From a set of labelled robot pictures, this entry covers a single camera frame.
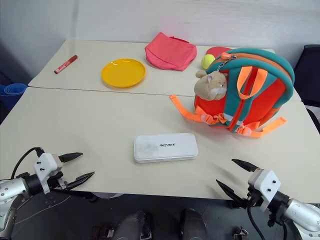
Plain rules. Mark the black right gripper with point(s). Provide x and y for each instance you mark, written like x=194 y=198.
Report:
x=253 y=197

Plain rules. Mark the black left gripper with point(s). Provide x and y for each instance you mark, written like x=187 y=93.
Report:
x=58 y=183

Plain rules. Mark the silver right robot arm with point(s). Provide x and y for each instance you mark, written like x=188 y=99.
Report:
x=300 y=212

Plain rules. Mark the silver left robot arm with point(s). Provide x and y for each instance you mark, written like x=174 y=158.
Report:
x=12 y=187

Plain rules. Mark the orange and teal backpack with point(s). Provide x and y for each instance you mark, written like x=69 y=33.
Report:
x=260 y=105

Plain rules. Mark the white pencil case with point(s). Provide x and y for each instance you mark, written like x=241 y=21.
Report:
x=165 y=147

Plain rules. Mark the dark rounded shape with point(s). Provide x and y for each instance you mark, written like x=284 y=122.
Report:
x=132 y=226
x=192 y=225

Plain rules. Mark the blue rolled foam mat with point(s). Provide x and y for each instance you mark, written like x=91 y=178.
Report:
x=11 y=91

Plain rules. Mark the red marker pen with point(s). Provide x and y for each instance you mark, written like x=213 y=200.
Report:
x=65 y=64

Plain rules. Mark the yellow plastic plate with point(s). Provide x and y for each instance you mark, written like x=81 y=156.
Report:
x=123 y=72

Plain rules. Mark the yellow tennis ball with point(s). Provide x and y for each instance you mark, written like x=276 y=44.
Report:
x=207 y=62

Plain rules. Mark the black chair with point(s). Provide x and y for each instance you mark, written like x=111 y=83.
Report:
x=308 y=70

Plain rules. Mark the red round paddle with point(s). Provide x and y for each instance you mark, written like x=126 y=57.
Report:
x=215 y=50

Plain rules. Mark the pink fabric pouch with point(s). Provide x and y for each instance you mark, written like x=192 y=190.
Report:
x=170 y=53

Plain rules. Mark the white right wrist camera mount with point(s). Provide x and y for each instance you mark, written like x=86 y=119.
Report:
x=266 y=183

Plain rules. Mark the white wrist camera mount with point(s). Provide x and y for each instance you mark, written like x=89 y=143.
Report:
x=45 y=162
x=266 y=183

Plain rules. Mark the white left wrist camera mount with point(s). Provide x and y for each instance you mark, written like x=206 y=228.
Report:
x=45 y=162

